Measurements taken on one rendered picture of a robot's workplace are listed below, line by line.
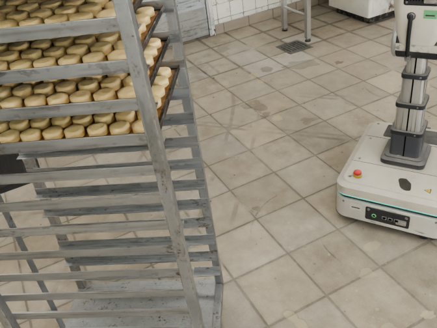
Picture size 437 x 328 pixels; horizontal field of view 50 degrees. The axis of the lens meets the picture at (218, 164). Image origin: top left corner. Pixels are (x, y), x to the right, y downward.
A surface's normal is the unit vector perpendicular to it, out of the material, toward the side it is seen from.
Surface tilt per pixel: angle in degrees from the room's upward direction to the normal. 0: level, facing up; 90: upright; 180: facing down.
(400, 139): 90
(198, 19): 90
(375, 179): 0
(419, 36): 90
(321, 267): 0
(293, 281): 0
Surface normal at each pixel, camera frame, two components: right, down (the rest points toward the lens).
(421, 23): -0.50, 0.54
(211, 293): -0.12, -0.81
